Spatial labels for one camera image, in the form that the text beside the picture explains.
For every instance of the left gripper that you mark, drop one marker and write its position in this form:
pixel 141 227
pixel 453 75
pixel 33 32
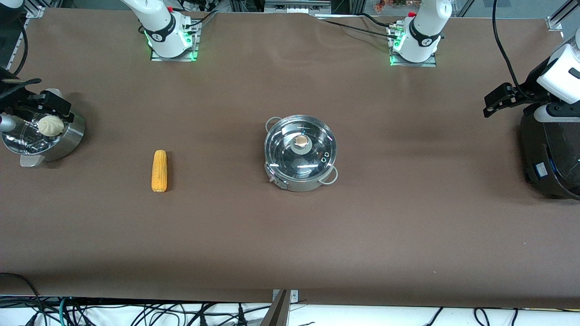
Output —
pixel 529 93

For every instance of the yellow corn cob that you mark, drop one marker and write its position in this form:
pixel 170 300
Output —
pixel 159 171

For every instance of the glass pot lid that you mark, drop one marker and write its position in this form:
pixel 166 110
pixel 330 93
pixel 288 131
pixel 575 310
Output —
pixel 285 149

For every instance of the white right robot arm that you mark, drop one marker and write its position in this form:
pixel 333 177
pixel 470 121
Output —
pixel 163 29

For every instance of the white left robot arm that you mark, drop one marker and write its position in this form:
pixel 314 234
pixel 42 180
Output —
pixel 423 34

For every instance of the steel steamer pot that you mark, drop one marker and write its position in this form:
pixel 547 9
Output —
pixel 68 138

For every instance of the white steamed bun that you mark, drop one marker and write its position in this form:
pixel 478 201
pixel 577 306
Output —
pixel 50 126

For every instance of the black round appliance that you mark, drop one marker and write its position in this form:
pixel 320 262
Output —
pixel 543 149

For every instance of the orange decoration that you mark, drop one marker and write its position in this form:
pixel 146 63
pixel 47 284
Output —
pixel 392 4

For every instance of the grey metal box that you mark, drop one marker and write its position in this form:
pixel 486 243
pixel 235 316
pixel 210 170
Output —
pixel 297 6

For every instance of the aluminium frame rail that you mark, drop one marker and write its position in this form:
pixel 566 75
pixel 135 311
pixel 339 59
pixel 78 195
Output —
pixel 567 11
pixel 17 45

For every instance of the aluminium corner bracket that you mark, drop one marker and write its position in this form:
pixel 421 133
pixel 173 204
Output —
pixel 35 12
pixel 556 23

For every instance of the small metal table bracket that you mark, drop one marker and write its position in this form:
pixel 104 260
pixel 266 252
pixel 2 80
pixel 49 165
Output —
pixel 294 296

